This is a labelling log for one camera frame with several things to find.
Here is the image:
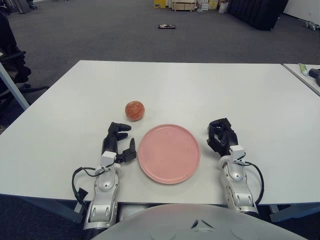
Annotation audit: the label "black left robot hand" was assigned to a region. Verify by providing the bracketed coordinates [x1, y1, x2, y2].
[101, 121, 138, 166]

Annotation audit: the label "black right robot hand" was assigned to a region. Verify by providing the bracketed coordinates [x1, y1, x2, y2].
[206, 117, 245, 161]

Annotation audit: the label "red apple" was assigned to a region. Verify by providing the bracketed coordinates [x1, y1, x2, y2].
[124, 100, 146, 122]

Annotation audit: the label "pink round plate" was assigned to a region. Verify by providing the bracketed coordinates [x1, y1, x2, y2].
[137, 123, 201, 185]

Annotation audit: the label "grey robot torso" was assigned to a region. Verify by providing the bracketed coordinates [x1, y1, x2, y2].
[91, 203, 310, 240]

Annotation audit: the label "blue-grey desk leg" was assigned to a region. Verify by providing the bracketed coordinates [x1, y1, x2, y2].
[0, 61, 30, 111]

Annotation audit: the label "black curtain partition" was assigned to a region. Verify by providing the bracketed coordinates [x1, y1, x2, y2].
[226, 0, 290, 31]

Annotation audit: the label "stacked white boxes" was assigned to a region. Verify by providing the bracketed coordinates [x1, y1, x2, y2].
[196, 0, 210, 11]

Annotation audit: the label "wooden pallet crate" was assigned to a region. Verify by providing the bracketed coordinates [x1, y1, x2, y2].
[171, 0, 196, 12]

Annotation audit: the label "grey robot dog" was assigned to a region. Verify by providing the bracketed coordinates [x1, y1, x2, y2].
[303, 20, 319, 31]

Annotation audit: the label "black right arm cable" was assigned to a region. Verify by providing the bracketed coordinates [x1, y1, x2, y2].
[237, 159, 265, 207]

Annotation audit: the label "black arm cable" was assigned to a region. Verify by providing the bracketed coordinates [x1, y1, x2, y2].
[71, 166, 101, 208]
[237, 159, 265, 207]

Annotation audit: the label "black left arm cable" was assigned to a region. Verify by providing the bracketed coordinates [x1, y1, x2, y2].
[71, 166, 101, 208]

